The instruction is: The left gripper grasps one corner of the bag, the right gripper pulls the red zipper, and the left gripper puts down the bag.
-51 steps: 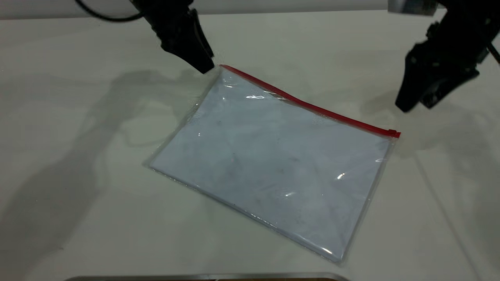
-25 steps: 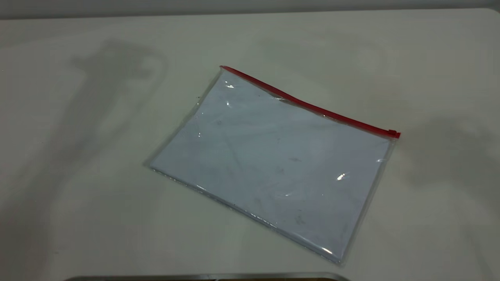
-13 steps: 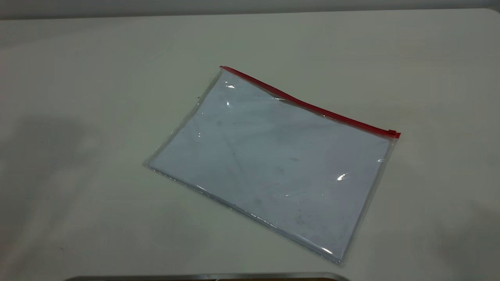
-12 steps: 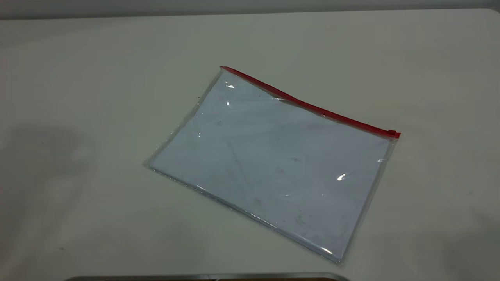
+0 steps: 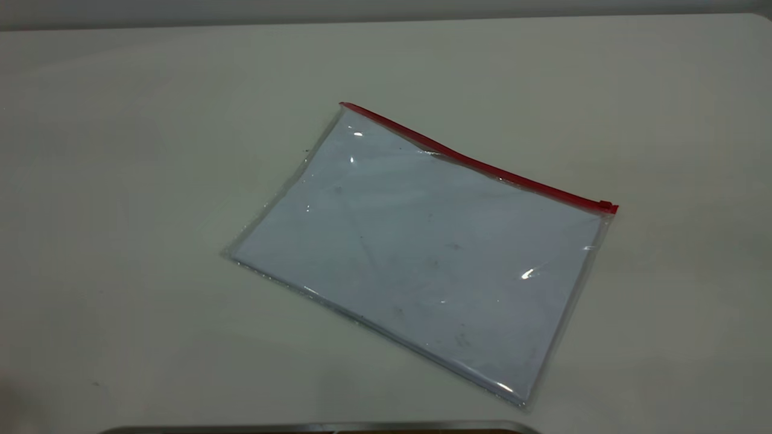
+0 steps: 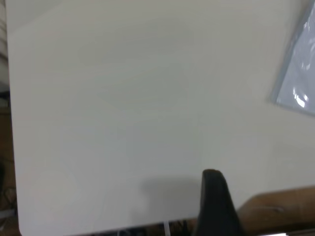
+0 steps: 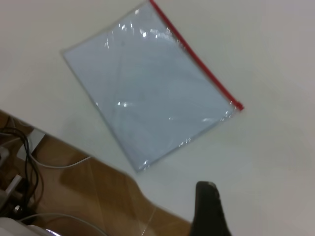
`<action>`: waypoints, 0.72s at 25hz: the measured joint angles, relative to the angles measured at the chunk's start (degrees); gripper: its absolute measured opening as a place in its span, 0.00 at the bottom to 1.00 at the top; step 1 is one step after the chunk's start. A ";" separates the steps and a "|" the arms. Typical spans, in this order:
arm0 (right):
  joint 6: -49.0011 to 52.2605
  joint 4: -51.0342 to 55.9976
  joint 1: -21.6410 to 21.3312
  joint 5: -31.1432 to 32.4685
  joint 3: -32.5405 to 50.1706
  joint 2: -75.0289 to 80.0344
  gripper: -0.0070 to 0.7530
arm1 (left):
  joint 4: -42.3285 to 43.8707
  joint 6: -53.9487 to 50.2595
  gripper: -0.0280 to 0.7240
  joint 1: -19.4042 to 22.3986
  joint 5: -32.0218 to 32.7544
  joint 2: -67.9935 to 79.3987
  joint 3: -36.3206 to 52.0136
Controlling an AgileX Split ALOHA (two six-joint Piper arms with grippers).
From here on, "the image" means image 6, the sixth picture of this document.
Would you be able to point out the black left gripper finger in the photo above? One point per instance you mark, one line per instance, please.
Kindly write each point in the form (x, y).
(215, 204)

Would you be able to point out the clear plastic zipper bag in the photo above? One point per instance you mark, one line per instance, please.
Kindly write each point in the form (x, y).
(299, 64)

